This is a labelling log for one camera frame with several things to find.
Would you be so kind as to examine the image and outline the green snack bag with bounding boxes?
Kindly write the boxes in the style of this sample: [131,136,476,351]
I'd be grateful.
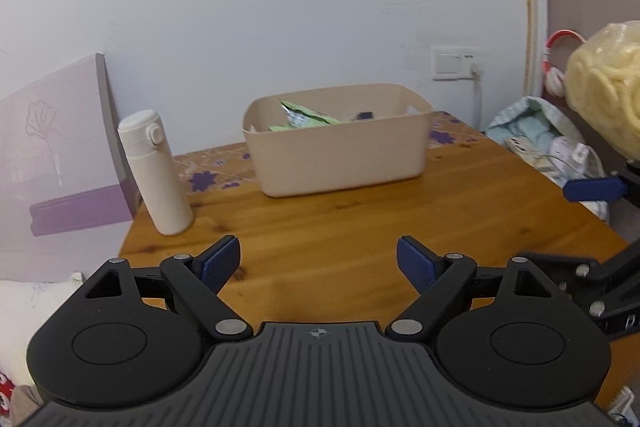
[269,99,344,132]

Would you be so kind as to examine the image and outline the white power strip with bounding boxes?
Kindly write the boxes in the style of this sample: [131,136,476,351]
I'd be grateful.
[547,137,594,174]

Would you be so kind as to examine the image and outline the red printed cloth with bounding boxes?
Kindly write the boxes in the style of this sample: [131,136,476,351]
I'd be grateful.
[0,372,17,419]

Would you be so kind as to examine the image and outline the white wall switch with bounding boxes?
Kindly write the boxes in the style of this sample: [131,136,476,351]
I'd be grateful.
[431,48,464,81]

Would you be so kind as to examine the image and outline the purple and white board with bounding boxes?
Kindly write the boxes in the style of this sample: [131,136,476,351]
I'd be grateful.
[0,53,141,283]

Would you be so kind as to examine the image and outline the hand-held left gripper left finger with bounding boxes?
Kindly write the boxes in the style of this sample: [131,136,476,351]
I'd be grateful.
[85,235,253,340]

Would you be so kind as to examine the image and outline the light blue fabric bag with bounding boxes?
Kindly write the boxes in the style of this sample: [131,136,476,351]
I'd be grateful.
[486,96,614,224]

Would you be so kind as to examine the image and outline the white thermos bottle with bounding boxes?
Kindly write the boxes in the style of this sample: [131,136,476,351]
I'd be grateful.
[117,109,195,236]

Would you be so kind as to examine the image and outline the red and white headphones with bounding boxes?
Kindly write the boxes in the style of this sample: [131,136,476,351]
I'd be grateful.
[543,30,587,98]

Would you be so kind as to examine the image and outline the beige plastic storage bin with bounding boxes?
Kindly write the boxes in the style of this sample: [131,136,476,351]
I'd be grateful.
[242,83,434,198]

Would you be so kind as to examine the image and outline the cream curved wooden frame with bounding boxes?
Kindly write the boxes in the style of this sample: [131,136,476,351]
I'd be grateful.
[516,0,547,100]

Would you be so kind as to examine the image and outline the clear bag of yellow chips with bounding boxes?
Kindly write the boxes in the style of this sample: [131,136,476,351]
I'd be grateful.
[565,21,640,160]

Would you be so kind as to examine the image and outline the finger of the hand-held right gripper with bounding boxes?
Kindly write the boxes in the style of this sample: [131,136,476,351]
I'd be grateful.
[562,159,640,208]
[522,242,640,337]

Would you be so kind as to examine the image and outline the wooden desktop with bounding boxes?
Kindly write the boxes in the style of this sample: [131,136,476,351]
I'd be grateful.
[119,109,632,409]

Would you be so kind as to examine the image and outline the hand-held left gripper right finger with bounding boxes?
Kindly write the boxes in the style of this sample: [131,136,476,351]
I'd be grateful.
[387,235,556,340]

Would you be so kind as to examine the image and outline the beige power strip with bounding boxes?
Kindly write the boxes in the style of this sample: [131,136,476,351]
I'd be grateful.
[505,136,547,164]

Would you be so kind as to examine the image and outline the white plastic item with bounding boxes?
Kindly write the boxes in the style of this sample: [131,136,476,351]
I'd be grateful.
[606,386,640,427]

